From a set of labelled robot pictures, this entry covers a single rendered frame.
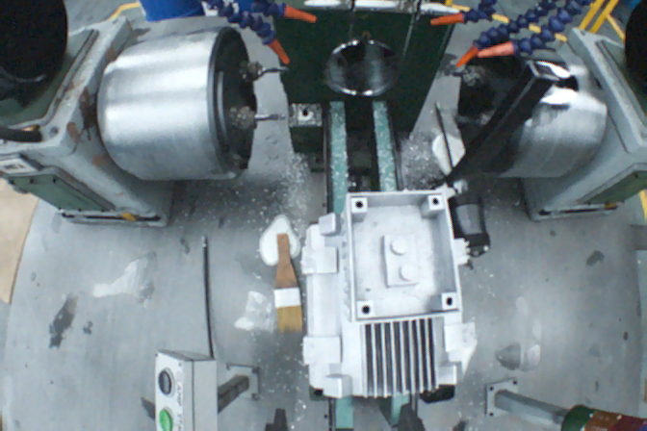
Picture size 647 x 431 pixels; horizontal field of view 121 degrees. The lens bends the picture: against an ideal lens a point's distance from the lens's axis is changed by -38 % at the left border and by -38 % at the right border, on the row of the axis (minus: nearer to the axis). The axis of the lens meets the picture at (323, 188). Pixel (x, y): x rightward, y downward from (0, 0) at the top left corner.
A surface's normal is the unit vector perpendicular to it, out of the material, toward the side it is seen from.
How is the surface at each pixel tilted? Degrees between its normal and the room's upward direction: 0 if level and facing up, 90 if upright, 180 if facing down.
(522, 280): 0
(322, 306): 0
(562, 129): 51
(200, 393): 58
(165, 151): 69
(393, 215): 0
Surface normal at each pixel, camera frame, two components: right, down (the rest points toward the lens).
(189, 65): 0.00, -0.12
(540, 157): 0.00, 0.76
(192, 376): 0.84, -0.22
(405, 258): 0.00, -0.40
